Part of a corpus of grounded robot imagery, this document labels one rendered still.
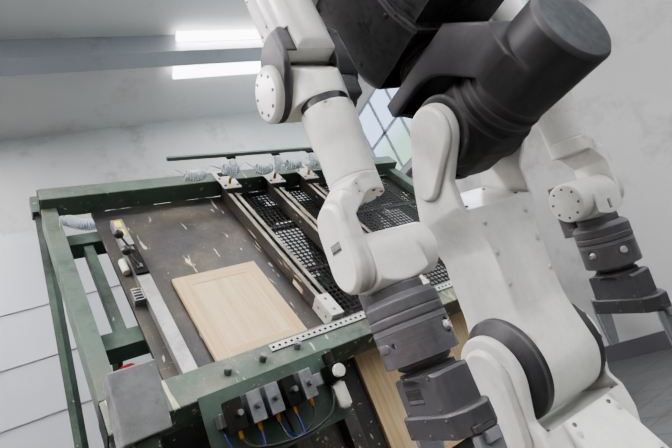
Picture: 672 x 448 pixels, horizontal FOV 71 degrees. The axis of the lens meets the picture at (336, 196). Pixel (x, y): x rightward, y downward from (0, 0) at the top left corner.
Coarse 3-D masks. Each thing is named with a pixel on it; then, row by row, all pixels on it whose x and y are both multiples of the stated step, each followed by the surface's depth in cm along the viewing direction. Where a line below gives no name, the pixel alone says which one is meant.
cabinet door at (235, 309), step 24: (240, 264) 209; (192, 288) 190; (216, 288) 193; (240, 288) 196; (264, 288) 199; (192, 312) 178; (216, 312) 181; (240, 312) 184; (264, 312) 187; (288, 312) 189; (216, 336) 170; (240, 336) 173; (264, 336) 175; (216, 360) 162
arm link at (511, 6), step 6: (504, 0) 85; (510, 0) 85; (516, 0) 85; (504, 6) 84; (510, 6) 84; (516, 6) 84; (522, 6) 84; (498, 12) 84; (504, 12) 84; (510, 12) 84; (516, 12) 83; (498, 18) 84; (504, 18) 84; (510, 18) 83
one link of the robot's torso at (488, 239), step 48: (432, 144) 66; (432, 192) 68; (480, 192) 76; (528, 192) 72; (480, 240) 66; (528, 240) 69; (480, 288) 69; (528, 288) 66; (528, 336) 63; (576, 336) 65; (576, 384) 63
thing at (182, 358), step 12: (120, 228) 210; (120, 240) 203; (132, 240) 205; (144, 276) 187; (144, 288) 181; (156, 288) 182; (156, 300) 177; (156, 312) 171; (168, 312) 173; (156, 324) 170; (168, 324) 168; (168, 336) 163; (180, 336) 164; (168, 348) 162; (180, 348) 160; (180, 360) 155; (192, 360) 156; (180, 372) 154
